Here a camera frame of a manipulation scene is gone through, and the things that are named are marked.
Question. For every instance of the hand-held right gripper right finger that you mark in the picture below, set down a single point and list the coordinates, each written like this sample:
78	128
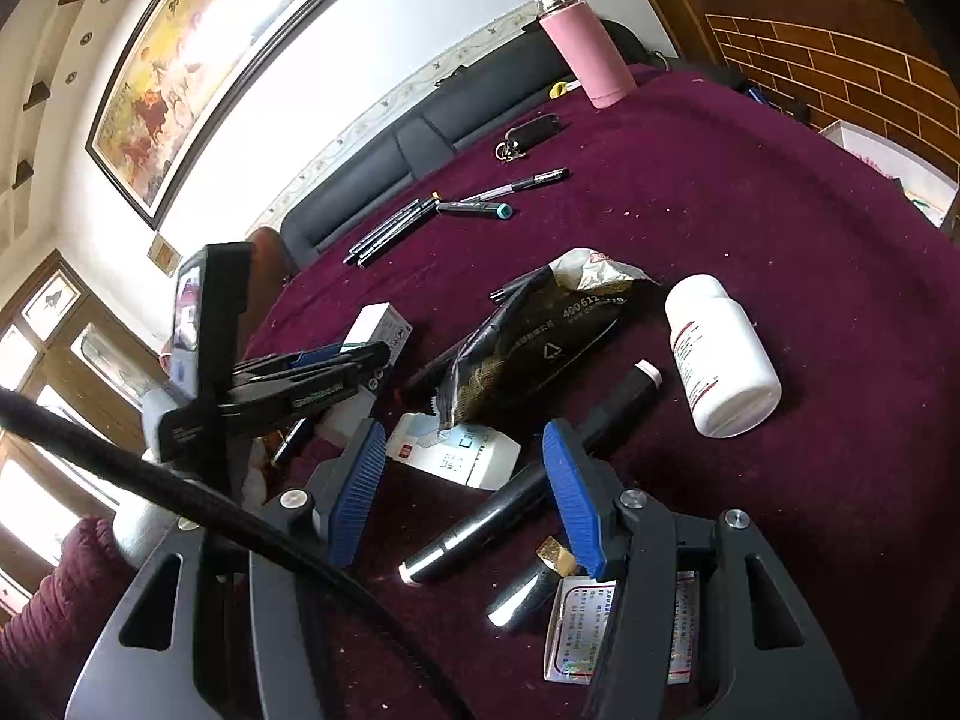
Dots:
570	495

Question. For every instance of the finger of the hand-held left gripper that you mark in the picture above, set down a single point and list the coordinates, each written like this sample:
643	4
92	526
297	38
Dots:
322	360
315	396

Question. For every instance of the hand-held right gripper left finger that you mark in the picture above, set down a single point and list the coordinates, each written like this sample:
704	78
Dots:
358	495

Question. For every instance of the small black object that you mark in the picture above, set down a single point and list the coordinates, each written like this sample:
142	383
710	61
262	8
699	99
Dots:
294	441

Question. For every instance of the white blue carton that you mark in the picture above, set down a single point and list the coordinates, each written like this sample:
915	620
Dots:
386	330

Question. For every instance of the black marker red cap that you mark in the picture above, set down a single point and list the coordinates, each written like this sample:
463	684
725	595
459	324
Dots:
424	379

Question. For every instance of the black lipstick gold top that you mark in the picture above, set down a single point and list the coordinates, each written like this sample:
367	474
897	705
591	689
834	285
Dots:
525	592

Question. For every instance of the white carton red mark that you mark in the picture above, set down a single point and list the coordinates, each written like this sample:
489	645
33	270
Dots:
465	457

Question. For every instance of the foil medicine packet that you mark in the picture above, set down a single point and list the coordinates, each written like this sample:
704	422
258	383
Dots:
577	637

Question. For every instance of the black snack bag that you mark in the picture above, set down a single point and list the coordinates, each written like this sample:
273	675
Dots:
525	345

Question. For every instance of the white pill bottle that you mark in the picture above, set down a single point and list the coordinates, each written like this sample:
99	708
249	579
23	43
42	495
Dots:
720	360

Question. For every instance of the person's left forearm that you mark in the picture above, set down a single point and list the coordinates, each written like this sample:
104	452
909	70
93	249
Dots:
60	592

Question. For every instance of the person's left hand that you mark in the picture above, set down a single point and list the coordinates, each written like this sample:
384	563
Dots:
146	532

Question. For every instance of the brown leather armchair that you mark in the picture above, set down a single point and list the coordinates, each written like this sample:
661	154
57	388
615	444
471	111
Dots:
266	277

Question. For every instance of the black pens pair far left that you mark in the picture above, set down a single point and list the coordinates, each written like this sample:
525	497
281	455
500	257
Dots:
386	229

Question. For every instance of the black pens group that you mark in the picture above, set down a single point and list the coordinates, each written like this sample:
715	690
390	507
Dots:
401	231

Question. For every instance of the wooden framed window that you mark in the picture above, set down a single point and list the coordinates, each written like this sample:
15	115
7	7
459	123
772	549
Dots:
52	405

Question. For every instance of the short black pen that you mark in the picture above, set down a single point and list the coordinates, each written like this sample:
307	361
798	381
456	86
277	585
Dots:
510	291

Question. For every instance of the black marker teal cap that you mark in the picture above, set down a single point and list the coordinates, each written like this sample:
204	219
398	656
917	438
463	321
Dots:
472	208

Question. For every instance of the black sofa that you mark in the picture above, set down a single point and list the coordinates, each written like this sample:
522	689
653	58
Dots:
420	135

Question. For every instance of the black clear gel pen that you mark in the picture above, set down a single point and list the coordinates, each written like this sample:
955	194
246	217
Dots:
525	181

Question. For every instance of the black car key fob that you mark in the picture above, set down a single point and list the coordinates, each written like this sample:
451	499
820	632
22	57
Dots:
536	129

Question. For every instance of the yellow small object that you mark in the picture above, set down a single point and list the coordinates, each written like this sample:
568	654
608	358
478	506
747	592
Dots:
562	88

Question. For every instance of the pink thermos bottle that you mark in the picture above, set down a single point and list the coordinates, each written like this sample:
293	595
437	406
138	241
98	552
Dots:
589	49

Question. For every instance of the blue small object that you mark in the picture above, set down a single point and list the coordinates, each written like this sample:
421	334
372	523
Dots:
755	96

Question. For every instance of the white cardboard box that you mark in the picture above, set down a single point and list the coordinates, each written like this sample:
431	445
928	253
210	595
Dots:
885	165

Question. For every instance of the wooden brick-pattern cabinet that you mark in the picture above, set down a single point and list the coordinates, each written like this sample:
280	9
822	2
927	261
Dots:
825	52

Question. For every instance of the small gold wall plaque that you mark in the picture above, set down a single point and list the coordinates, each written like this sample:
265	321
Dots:
163	253

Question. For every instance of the framed wall painting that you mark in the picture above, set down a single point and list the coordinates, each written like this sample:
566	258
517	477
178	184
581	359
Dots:
202	67

